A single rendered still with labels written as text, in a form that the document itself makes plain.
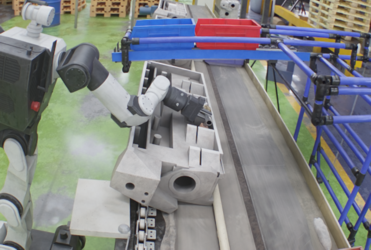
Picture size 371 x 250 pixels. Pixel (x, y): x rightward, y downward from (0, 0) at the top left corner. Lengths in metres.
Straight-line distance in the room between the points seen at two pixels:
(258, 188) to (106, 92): 0.78
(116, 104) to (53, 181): 1.64
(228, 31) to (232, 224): 0.85
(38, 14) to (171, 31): 0.69
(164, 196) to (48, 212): 1.31
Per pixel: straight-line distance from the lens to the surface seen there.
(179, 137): 1.45
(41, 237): 2.04
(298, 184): 1.63
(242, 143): 1.84
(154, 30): 1.58
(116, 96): 1.16
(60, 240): 1.95
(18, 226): 1.63
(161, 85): 1.42
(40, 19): 1.16
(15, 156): 1.34
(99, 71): 1.13
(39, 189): 2.65
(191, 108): 1.51
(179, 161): 1.28
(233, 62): 3.00
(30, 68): 1.02
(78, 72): 1.06
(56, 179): 2.74
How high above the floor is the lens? 1.65
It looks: 25 degrees down
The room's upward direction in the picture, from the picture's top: 7 degrees clockwise
